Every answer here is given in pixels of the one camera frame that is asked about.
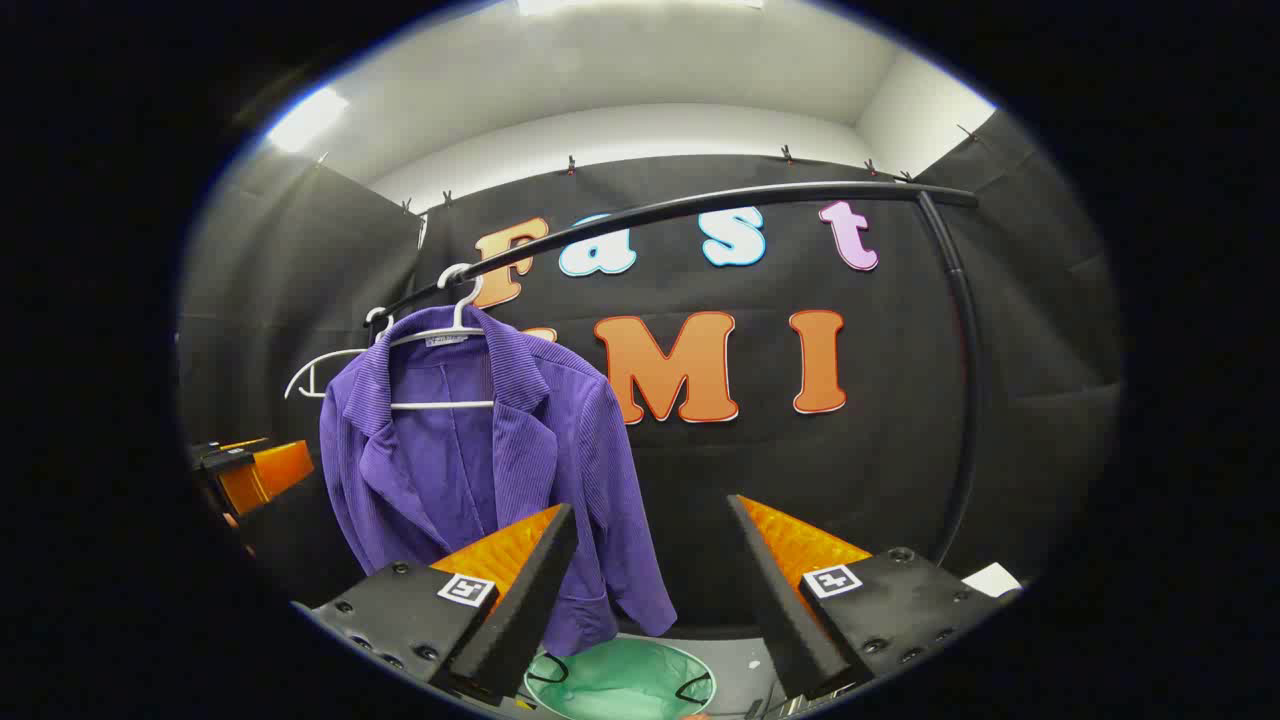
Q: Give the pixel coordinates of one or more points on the black backdrop cloth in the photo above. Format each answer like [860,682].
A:
[880,450]

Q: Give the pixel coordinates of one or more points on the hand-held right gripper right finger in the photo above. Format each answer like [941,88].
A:
[775,600]

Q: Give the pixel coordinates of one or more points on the ceiling light panel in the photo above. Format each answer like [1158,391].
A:
[305,118]

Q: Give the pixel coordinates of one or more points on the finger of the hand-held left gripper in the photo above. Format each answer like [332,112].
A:
[270,470]

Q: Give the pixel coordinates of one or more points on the white plastic hanger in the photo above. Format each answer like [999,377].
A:
[330,357]
[440,405]

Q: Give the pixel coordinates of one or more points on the white cabinet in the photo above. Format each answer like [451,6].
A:
[992,579]

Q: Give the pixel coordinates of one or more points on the green laundry hamper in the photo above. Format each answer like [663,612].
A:
[620,682]

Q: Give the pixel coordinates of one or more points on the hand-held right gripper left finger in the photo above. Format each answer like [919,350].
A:
[520,600]

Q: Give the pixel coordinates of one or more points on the black clothes rack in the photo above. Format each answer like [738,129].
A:
[700,205]

